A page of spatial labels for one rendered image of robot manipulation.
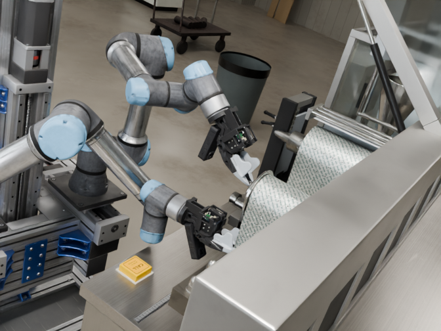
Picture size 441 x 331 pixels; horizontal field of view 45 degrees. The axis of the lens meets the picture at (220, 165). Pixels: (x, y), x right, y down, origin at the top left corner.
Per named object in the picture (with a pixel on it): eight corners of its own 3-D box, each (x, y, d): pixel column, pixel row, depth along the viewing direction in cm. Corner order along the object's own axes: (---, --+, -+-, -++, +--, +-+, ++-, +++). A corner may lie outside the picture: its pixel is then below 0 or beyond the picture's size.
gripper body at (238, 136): (245, 148, 140) (224, 108, 141) (222, 161, 145) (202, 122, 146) (259, 142, 146) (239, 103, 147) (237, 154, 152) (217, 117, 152)
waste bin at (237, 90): (193, 113, 528) (209, 52, 500) (226, 108, 567) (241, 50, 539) (231, 136, 504) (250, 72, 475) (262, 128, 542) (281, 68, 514)
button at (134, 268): (134, 261, 164) (135, 255, 162) (151, 272, 161) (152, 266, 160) (118, 270, 158) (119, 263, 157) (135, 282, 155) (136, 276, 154)
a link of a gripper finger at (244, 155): (264, 177, 145) (248, 148, 144) (248, 185, 148) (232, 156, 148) (270, 174, 147) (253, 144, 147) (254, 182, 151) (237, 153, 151)
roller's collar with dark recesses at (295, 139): (292, 146, 169) (298, 128, 167) (308, 154, 167) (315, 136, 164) (283, 151, 164) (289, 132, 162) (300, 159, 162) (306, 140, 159)
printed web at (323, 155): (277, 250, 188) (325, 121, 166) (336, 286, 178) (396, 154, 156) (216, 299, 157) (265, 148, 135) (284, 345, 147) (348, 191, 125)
